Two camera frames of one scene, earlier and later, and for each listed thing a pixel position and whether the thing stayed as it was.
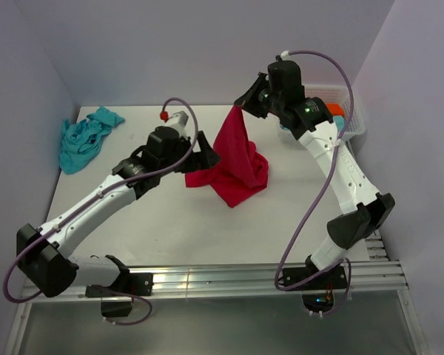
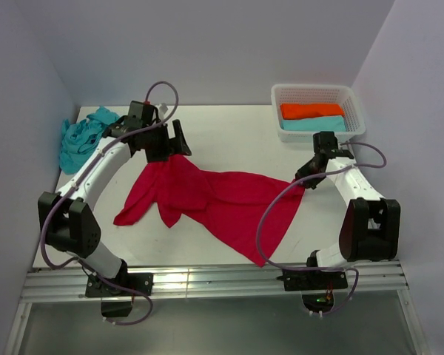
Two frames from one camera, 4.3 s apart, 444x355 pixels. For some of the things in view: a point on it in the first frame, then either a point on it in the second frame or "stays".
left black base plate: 131,284 stays
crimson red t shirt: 241,170 -> 231,207
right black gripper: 248,100 -> 303,172
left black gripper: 207,158 -> 175,145
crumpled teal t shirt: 80,140 stays
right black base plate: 334,279 stays
